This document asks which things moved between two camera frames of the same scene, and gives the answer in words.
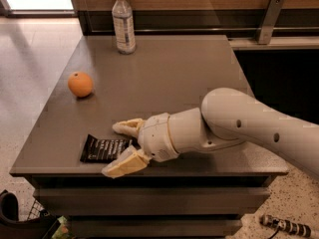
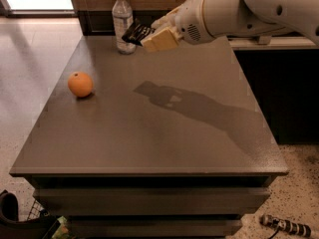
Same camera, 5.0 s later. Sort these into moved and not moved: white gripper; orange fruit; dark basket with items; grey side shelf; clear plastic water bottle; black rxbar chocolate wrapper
Moved: black rxbar chocolate wrapper; white gripper
Not moved: dark basket with items; grey side shelf; orange fruit; clear plastic water bottle
